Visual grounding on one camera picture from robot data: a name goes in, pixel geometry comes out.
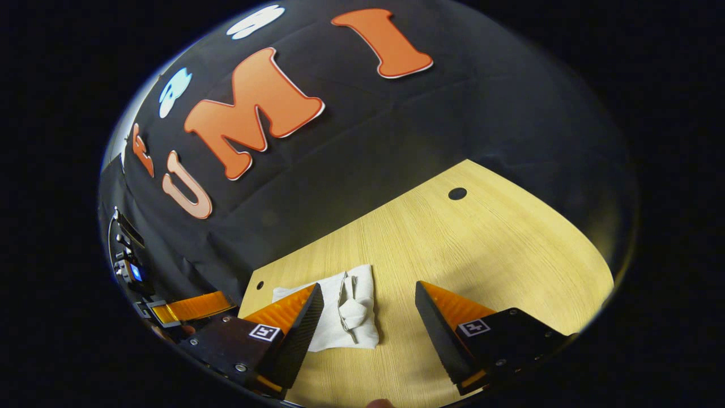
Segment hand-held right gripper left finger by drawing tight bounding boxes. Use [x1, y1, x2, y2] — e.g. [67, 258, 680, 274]
[178, 282, 325, 397]

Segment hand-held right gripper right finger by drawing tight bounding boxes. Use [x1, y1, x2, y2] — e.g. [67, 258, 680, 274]
[415, 280, 570, 396]

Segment black backdrop cloth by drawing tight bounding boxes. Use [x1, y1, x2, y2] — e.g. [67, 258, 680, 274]
[99, 0, 639, 301]

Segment white jeans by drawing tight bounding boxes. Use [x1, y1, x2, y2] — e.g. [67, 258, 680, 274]
[272, 264, 380, 352]

